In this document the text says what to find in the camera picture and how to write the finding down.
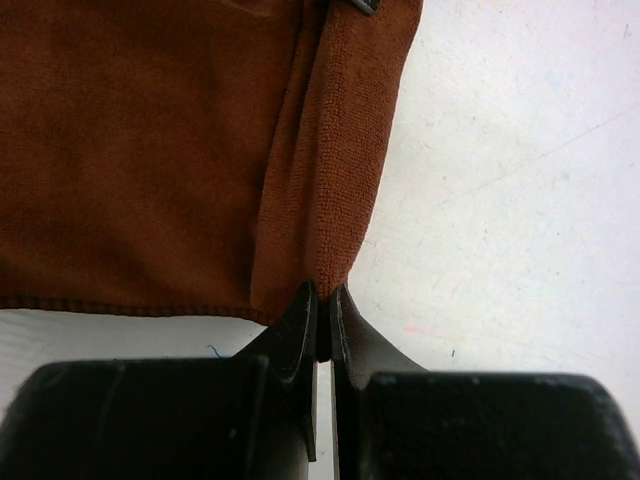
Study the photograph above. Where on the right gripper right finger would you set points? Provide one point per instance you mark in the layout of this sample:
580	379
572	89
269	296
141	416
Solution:
394	419

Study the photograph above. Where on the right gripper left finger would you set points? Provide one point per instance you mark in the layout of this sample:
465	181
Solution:
247	416

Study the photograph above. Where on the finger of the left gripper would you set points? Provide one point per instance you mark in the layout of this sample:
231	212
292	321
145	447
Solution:
368	7

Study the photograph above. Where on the brown towel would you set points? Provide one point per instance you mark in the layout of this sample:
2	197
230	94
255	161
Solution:
162	158

